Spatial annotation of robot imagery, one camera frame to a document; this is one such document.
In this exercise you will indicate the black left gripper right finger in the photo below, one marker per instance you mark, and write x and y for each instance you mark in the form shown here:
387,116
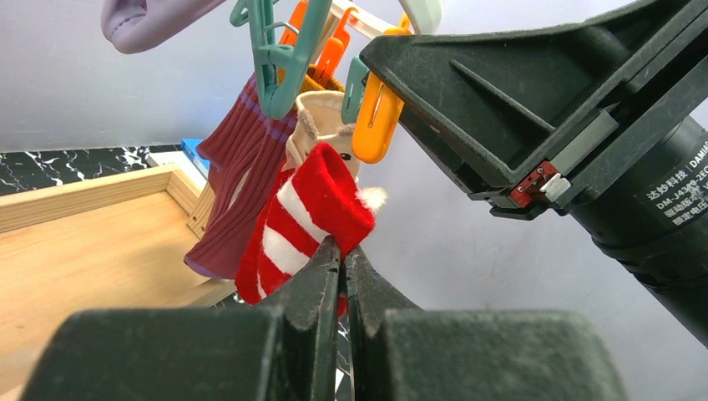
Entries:
401,352

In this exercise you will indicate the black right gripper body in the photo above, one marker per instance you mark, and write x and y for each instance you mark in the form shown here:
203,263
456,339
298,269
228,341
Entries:
610,141

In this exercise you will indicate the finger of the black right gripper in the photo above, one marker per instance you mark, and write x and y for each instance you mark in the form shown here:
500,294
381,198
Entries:
503,100

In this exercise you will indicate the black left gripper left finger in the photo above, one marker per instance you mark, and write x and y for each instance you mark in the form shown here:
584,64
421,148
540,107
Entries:
283,348

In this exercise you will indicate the red white striped sock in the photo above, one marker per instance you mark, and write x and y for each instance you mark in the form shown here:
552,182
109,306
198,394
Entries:
308,203

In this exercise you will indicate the beige animal face sock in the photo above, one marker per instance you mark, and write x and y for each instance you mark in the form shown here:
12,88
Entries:
319,121

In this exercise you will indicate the purple sock with yellow cuff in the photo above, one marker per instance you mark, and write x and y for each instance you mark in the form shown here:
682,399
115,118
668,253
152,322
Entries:
246,152

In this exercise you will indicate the white round clip hanger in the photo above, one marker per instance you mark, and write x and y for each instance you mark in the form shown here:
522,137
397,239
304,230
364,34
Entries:
370,19

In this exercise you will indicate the wooden hanger rack stand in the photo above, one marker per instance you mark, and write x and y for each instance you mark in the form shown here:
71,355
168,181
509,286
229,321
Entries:
114,241

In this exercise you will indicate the orange front-left clothes peg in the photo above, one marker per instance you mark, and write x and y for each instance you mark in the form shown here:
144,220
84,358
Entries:
376,122

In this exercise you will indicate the teal right clothes peg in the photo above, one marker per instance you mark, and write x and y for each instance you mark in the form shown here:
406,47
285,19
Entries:
354,90

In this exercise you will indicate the teal clothes peg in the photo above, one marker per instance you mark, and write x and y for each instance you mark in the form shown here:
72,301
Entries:
354,90
279,68

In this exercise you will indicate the orange front-centre clothes peg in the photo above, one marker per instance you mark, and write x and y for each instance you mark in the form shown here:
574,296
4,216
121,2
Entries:
334,48

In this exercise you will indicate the orange front-right clothes peg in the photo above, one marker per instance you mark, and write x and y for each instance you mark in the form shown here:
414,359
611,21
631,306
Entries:
293,22

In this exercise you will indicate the teal front clothes peg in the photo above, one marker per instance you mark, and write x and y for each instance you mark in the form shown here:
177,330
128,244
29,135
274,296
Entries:
279,68

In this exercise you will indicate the blue folder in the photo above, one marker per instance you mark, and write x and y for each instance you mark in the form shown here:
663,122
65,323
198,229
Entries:
189,147

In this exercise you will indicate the lilac clothes peg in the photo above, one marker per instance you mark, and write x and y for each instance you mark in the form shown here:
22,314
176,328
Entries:
136,26

